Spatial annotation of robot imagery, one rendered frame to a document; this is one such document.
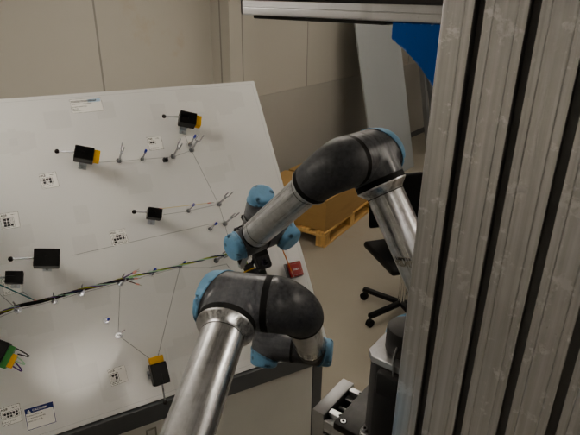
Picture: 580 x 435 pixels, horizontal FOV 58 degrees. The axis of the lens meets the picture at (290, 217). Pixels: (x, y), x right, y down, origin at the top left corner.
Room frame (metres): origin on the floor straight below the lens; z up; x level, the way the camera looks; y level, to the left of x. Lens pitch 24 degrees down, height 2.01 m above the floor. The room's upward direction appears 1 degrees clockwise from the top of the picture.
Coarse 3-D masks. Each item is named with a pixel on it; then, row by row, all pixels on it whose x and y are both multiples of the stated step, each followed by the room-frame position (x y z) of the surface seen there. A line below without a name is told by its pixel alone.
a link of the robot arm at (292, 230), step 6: (288, 228) 1.30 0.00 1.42; (294, 228) 1.31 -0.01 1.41; (282, 234) 1.29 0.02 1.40; (288, 234) 1.29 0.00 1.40; (294, 234) 1.29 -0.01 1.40; (276, 240) 1.28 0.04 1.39; (282, 240) 1.28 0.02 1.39; (288, 240) 1.28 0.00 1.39; (294, 240) 1.30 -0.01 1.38; (270, 246) 1.27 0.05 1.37; (282, 246) 1.28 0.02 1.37; (288, 246) 1.30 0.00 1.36
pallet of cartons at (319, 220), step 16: (288, 176) 4.62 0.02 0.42; (352, 192) 4.40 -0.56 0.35; (320, 208) 4.04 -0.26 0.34; (336, 208) 4.16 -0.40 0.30; (352, 208) 4.42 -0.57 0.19; (368, 208) 4.83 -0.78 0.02; (304, 224) 4.13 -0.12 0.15; (320, 224) 4.03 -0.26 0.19; (336, 224) 4.17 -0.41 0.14; (352, 224) 4.46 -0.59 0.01; (320, 240) 4.00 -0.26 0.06
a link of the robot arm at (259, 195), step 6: (258, 186) 1.39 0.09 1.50; (264, 186) 1.39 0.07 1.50; (252, 192) 1.37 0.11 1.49; (258, 192) 1.37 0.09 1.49; (264, 192) 1.37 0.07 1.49; (270, 192) 1.38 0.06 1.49; (252, 198) 1.35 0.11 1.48; (258, 198) 1.35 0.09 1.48; (264, 198) 1.36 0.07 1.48; (270, 198) 1.36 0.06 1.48; (246, 204) 1.39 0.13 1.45; (252, 204) 1.36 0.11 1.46; (258, 204) 1.35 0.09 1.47; (264, 204) 1.35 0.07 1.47; (246, 210) 1.39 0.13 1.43; (252, 210) 1.36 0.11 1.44; (258, 210) 1.35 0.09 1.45; (246, 216) 1.39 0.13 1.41; (252, 216) 1.37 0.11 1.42
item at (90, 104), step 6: (72, 102) 1.71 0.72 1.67; (78, 102) 1.72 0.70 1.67; (84, 102) 1.73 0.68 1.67; (90, 102) 1.73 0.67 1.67; (96, 102) 1.74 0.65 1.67; (72, 108) 1.70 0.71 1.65; (78, 108) 1.70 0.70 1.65; (84, 108) 1.71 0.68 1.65; (90, 108) 1.72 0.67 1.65; (96, 108) 1.73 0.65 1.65; (102, 108) 1.74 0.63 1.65
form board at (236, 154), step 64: (0, 128) 1.57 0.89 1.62; (64, 128) 1.65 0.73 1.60; (128, 128) 1.73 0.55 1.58; (256, 128) 1.92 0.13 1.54; (0, 192) 1.45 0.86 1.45; (64, 192) 1.52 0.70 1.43; (128, 192) 1.59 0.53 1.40; (192, 192) 1.67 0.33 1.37; (0, 256) 1.34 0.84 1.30; (64, 256) 1.40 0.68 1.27; (128, 256) 1.46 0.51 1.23; (192, 256) 1.54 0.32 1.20; (0, 320) 1.23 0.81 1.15; (64, 320) 1.28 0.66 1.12; (128, 320) 1.34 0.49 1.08; (192, 320) 1.41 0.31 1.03; (0, 384) 1.13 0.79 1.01; (64, 384) 1.18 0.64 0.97; (128, 384) 1.23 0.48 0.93
